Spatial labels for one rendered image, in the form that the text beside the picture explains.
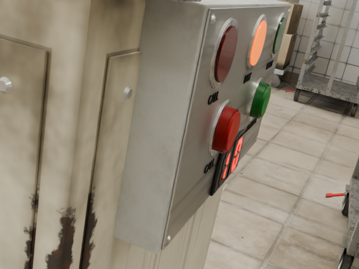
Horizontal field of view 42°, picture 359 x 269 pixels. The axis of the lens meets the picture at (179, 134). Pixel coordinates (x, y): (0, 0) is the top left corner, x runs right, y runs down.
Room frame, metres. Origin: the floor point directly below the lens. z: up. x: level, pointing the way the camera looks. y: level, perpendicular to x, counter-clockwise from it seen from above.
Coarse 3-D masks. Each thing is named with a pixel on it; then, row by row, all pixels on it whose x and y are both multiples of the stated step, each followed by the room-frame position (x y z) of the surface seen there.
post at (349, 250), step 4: (356, 224) 1.27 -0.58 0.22; (356, 228) 1.26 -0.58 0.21; (356, 232) 1.26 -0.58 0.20; (352, 236) 1.27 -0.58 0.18; (356, 236) 1.26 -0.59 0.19; (352, 240) 1.26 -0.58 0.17; (356, 240) 1.26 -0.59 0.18; (348, 244) 1.29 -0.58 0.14; (352, 244) 1.26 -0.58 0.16; (356, 244) 1.26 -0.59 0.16; (348, 248) 1.26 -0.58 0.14; (352, 248) 1.26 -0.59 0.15; (356, 248) 1.26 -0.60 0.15; (348, 252) 1.26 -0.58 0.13; (352, 252) 1.26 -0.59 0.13; (356, 252) 1.25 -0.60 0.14; (356, 256) 1.25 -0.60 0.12
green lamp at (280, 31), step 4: (284, 20) 0.41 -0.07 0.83; (280, 24) 0.40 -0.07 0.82; (284, 24) 0.42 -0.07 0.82; (280, 28) 0.40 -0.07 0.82; (284, 28) 0.42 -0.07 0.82; (280, 32) 0.41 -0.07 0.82; (276, 36) 0.40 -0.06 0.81; (280, 36) 0.41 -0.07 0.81; (276, 40) 0.40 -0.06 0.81; (280, 40) 0.42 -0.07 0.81; (276, 44) 0.40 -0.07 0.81; (276, 48) 0.41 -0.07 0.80; (276, 52) 0.41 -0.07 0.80
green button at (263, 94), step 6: (264, 84) 0.38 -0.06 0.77; (258, 90) 0.37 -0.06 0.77; (264, 90) 0.37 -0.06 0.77; (270, 90) 0.39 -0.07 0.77; (258, 96) 0.37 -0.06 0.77; (264, 96) 0.37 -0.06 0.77; (258, 102) 0.37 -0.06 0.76; (264, 102) 0.37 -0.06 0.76; (252, 108) 0.37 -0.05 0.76; (258, 108) 0.37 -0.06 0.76; (264, 108) 0.38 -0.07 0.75; (252, 114) 0.37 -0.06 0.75; (258, 114) 0.37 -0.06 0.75
